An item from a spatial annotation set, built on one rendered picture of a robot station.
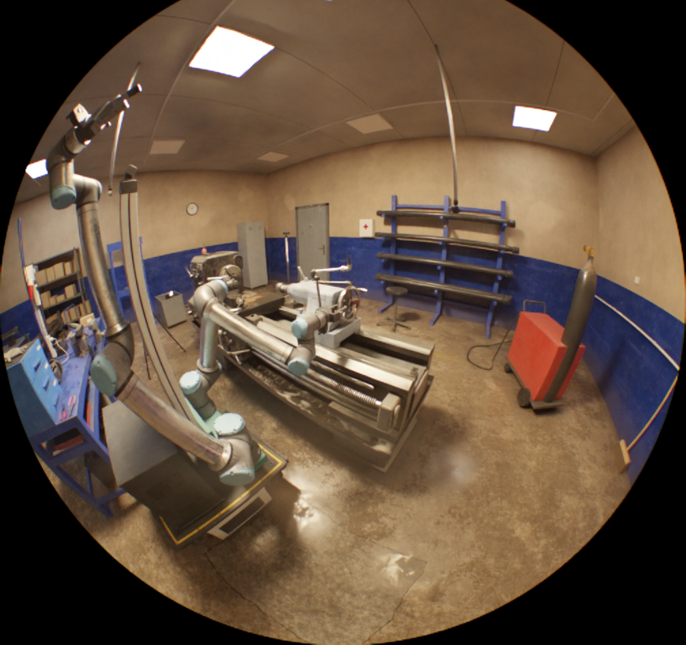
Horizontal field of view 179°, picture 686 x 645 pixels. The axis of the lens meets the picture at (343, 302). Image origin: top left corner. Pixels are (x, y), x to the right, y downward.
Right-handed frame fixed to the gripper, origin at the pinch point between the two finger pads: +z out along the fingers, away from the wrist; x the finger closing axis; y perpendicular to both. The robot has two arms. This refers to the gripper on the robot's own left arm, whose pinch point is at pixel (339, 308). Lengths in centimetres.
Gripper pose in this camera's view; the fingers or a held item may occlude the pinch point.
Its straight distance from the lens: 126.3
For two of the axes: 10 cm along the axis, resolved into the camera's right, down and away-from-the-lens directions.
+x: -8.1, -1.9, 5.5
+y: -0.1, -9.4, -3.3
